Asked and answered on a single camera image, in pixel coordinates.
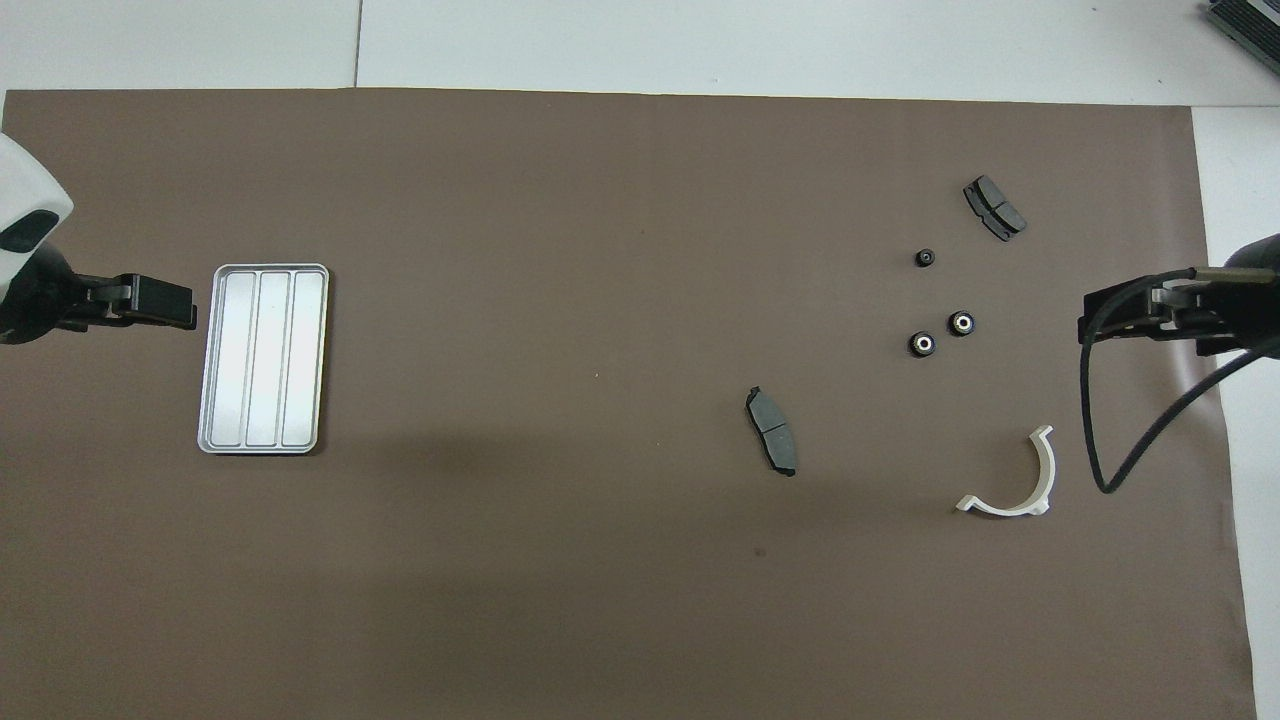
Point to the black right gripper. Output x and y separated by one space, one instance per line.
1245 310

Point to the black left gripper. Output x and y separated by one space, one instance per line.
35 300

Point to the black bearing gear silver hub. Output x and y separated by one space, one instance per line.
961 323
921 344

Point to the small black bearing gear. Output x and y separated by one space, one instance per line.
925 257

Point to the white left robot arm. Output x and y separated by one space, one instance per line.
25 180

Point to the silver metal tray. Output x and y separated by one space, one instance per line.
263 360

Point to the thick dark grey brake pad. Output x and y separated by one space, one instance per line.
995 207

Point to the grey ribbed device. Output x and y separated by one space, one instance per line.
1250 25

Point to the thin dark grey brake pad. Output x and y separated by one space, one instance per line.
772 425

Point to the brown table mat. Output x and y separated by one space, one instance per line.
600 200

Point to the white curved plastic bracket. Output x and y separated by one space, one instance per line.
1048 465

